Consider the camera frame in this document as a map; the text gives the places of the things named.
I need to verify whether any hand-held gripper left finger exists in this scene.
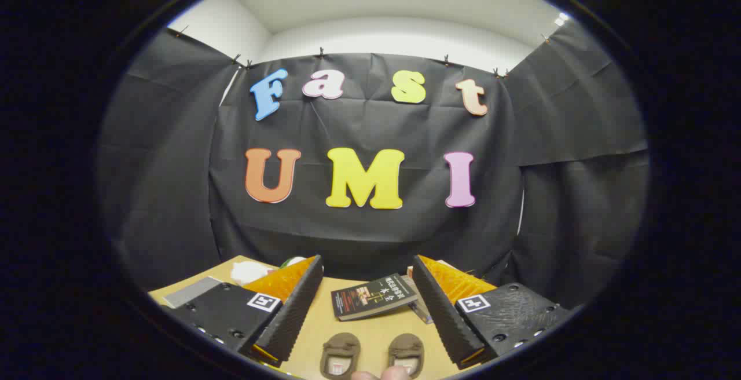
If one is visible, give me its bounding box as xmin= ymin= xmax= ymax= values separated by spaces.
xmin=167 ymin=254 xmax=325 ymax=368

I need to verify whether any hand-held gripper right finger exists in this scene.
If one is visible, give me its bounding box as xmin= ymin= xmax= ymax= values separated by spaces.
xmin=412 ymin=254 xmax=575 ymax=370

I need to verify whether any brown felt shoe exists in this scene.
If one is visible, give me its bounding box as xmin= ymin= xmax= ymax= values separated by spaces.
xmin=388 ymin=334 xmax=425 ymax=378
xmin=320 ymin=332 xmax=361 ymax=379

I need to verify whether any grey fabric storage box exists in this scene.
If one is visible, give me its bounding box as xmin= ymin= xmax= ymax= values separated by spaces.
xmin=164 ymin=276 xmax=224 ymax=310

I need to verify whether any tan cover book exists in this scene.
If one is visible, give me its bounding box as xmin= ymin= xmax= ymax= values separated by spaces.
xmin=401 ymin=260 xmax=464 ymax=311

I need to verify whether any white plush toy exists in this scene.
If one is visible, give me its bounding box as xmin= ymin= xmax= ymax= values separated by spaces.
xmin=230 ymin=261 xmax=277 ymax=287

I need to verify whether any dark cover book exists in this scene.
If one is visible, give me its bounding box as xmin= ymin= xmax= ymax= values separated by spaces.
xmin=331 ymin=273 xmax=419 ymax=321

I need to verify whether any black backdrop cloth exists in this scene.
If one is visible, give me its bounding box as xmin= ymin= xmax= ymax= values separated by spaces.
xmin=98 ymin=21 xmax=649 ymax=311

